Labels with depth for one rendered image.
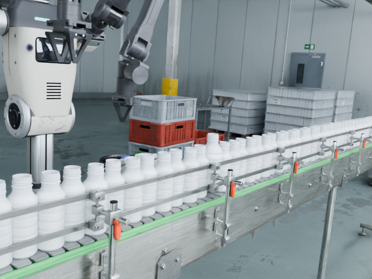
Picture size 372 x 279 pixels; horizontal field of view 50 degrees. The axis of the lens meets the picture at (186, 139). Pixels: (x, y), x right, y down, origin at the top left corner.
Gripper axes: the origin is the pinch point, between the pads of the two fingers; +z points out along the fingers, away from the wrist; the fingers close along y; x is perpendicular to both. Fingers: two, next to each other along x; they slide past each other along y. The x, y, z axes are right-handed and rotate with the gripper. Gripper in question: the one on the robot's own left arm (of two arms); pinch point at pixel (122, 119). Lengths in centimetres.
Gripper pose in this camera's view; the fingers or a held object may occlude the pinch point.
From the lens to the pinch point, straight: 138.3
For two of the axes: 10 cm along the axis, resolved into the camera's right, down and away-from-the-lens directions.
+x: -9.9, -1.2, -0.2
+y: 0.2, -3.1, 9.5
